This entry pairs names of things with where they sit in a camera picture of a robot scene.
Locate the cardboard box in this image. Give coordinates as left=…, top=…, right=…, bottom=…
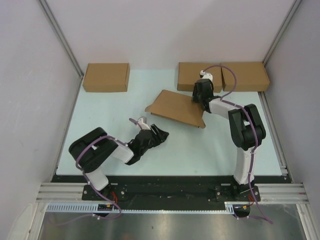
left=221, top=61, right=270, bottom=92
left=177, top=62, right=223, bottom=93
left=82, top=63, right=130, bottom=93
left=145, top=89, right=206, bottom=129

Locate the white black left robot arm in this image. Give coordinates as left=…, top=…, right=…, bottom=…
left=68, top=123, right=170, bottom=200

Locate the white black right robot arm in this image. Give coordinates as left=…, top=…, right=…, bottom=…
left=191, top=79, right=266, bottom=201

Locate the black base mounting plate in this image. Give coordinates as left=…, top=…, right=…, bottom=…
left=52, top=175, right=292, bottom=211

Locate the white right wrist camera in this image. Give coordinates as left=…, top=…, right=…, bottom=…
left=199, top=70, right=213, bottom=82

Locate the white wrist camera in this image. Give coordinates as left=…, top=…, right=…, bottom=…
left=199, top=70, right=213, bottom=82
left=137, top=116, right=151, bottom=130

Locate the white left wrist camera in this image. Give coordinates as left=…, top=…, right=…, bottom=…
left=137, top=116, right=151, bottom=130

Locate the white slotted cable duct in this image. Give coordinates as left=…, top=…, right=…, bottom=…
left=46, top=202, right=250, bottom=215

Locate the aluminium corner post right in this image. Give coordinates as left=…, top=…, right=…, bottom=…
left=262, top=0, right=304, bottom=66

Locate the aluminium corner post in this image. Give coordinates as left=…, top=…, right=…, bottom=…
left=262, top=0, right=304, bottom=66
left=37, top=0, right=84, bottom=78

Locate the aluminium corner post left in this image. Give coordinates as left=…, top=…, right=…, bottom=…
left=37, top=0, right=84, bottom=78

